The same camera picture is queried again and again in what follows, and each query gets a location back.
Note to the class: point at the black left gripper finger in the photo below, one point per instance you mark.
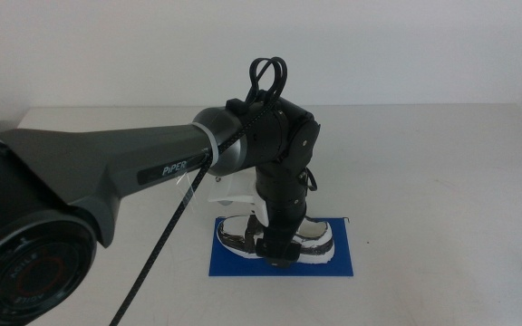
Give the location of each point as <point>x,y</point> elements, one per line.
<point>281,249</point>

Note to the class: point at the silver white and black shoe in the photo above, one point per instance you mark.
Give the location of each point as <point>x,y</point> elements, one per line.
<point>234,236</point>

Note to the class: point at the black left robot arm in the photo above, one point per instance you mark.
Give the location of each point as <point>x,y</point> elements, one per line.
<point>107,158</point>

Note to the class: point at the blue rectangular mat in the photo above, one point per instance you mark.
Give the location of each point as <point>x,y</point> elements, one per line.
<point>229,268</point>

